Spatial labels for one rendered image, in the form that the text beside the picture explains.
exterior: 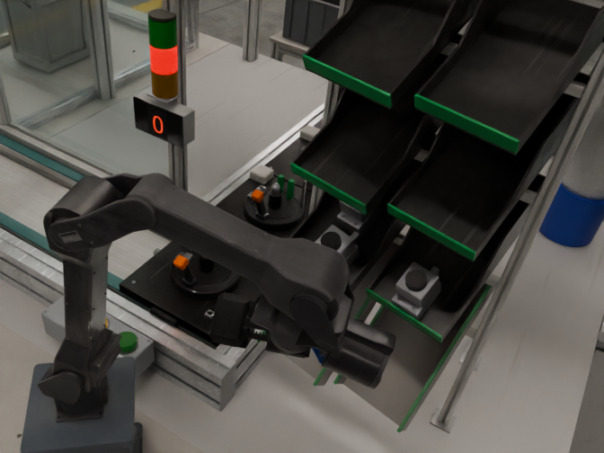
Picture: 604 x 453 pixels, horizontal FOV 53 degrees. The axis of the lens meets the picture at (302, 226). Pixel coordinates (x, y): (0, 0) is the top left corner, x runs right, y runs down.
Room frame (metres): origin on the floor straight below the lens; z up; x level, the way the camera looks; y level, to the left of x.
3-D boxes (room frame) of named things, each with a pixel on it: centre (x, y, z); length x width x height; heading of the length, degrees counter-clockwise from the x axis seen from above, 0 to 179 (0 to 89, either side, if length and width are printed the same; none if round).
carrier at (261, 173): (1.09, 0.07, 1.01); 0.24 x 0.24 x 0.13; 65
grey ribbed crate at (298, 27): (2.98, -0.13, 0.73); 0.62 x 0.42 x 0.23; 65
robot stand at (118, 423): (0.49, 0.28, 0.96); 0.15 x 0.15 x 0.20; 16
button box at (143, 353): (0.70, 0.35, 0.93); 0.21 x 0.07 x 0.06; 65
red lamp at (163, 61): (1.05, 0.30, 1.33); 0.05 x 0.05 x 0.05
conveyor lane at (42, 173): (1.01, 0.44, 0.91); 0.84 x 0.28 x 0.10; 65
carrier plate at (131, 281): (0.86, 0.18, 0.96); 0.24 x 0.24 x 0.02; 65
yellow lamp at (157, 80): (1.05, 0.30, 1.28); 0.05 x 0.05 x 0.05
